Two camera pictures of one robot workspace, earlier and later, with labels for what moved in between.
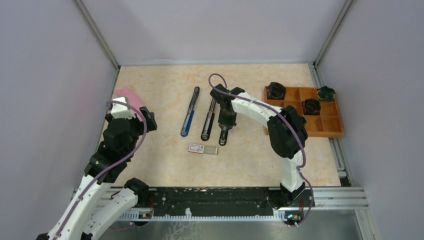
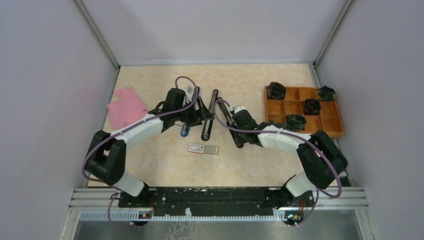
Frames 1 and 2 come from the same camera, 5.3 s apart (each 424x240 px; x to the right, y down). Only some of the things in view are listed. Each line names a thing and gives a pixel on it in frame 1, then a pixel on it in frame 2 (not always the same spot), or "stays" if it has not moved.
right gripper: x=224 y=123 → x=245 y=141
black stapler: x=209 y=121 stays
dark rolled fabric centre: x=311 y=107 stays
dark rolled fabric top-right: x=326 y=94 stays
